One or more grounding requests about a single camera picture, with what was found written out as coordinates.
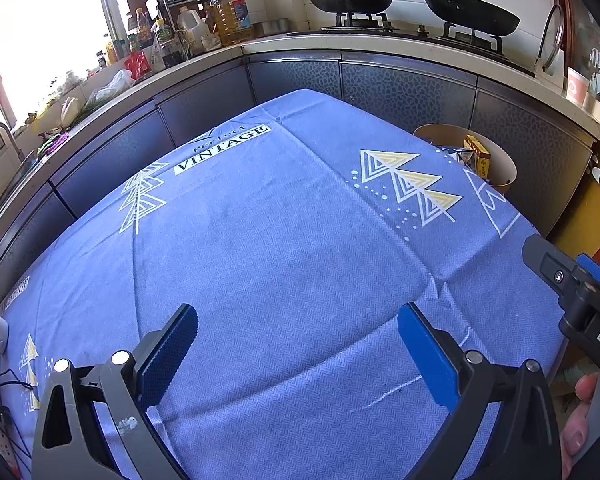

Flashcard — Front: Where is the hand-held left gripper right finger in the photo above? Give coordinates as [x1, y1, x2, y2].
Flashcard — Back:
[397, 301, 563, 480]

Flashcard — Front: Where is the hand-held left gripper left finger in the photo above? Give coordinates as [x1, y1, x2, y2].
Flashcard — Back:
[31, 303, 199, 480]

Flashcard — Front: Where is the tan round bin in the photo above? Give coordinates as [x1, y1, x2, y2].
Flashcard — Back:
[412, 123, 518, 198]

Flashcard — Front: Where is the yellow and white box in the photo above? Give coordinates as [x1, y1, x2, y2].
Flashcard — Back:
[462, 135, 494, 181]

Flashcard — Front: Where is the person's right hand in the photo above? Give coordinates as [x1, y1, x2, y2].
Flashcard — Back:
[561, 373, 600, 457]

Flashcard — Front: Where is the blue printed tablecloth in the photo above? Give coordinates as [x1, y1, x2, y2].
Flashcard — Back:
[0, 89, 568, 480]

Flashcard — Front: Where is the pink cup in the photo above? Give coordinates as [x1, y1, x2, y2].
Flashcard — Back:
[566, 66, 592, 104]

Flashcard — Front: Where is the glass pot lid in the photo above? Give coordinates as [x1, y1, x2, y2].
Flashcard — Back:
[534, 4, 567, 77]

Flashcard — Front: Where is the purple cloth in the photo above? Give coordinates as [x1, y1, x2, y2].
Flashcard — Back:
[36, 132, 72, 157]

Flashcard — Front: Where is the white vegetable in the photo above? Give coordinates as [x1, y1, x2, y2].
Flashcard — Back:
[60, 97, 79, 129]

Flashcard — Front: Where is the clear plastic bag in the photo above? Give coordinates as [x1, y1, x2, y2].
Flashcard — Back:
[86, 70, 136, 107]

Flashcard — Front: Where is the gas stove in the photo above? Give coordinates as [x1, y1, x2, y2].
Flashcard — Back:
[286, 10, 537, 77]

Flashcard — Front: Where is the red bag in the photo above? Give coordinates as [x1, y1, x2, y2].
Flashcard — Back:
[125, 55, 154, 81]

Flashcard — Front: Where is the kitchen counter cabinet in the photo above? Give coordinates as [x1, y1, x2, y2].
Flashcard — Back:
[0, 30, 600, 307]

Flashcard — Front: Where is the white plastic jug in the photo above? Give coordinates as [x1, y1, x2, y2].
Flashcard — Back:
[176, 6, 207, 57]

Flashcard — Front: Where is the steel pot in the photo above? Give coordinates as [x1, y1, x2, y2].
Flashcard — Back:
[252, 17, 292, 39]

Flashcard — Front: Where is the large cooking oil bottle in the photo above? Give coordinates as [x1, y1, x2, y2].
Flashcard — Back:
[214, 0, 256, 47]

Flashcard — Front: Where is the black bottle rack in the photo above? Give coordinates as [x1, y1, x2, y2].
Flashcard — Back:
[156, 0, 222, 52]

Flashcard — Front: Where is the window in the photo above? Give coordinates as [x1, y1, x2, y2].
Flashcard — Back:
[0, 0, 127, 137]

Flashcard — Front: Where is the black cable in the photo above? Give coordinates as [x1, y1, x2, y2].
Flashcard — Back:
[0, 369, 37, 393]

